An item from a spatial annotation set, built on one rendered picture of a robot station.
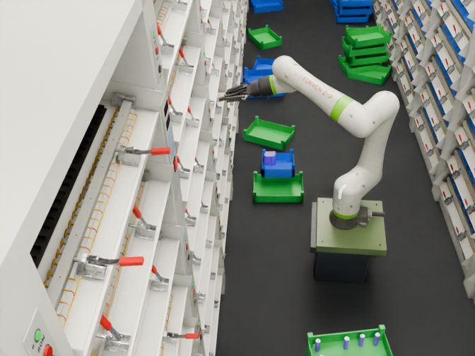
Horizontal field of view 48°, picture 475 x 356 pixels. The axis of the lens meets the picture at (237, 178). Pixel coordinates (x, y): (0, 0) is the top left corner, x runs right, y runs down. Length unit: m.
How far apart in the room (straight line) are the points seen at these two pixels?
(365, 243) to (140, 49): 1.72
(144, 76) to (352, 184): 1.52
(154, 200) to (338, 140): 2.59
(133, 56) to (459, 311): 2.14
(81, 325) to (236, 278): 2.06
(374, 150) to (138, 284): 1.61
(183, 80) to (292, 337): 1.41
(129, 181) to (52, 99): 0.29
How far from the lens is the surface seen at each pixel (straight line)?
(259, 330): 2.61
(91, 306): 0.80
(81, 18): 0.96
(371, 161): 2.50
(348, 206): 2.49
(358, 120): 2.18
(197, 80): 1.92
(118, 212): 0.92
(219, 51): 2.64
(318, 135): 3.73
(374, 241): 2.57
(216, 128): 2.49
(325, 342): 2.20
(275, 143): 3.58
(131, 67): 1.12
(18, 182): 0.61
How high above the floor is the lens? 2.17
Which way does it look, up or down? 40 degrees down
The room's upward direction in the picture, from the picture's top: 3 degrees counter-clockwise
